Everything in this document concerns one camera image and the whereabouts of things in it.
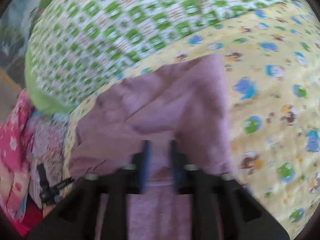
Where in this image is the mauve knit sweater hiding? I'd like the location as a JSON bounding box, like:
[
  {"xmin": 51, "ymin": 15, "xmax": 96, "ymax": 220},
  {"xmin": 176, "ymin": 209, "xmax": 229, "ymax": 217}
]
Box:
[{"xmin": 68, "ymin": 54, "xmax": 232, "ymax": 239}]

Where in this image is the red cloth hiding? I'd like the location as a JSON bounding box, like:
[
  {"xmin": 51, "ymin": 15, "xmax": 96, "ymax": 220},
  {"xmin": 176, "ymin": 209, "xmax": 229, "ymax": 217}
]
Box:
[{"xmin": 12, "ymin": 198, "xmax": 43, "ymax": 237}]

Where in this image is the pink floral blanket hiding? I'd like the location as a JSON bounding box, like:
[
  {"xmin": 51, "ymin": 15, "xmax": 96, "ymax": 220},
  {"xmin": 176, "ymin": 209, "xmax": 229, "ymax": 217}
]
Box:
[{"xmin": 1, "ymin": 90, "xmax": 34, "ymax": 223}]

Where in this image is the grey pink floral cloth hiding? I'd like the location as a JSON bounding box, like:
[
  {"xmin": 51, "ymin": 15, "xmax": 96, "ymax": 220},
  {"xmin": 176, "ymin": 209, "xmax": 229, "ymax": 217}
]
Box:
[{"xmin": 27, "ymin": 111, "xmax": 69, "ymax": 209}]

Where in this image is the yellow cartoon bear bedsheet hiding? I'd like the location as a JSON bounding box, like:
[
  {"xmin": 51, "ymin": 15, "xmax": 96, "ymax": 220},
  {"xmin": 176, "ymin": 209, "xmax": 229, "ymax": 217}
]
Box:
[{"xmin": 60, "ymin": 0, "xmax": 320, "ymax": 239}]

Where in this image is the green white checked quilt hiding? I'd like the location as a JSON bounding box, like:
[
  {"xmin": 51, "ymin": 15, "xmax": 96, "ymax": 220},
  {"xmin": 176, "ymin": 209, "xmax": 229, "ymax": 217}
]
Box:
[{"xmin": 25, "ymin": 0, "xmax": 298, "ymax": 114}]

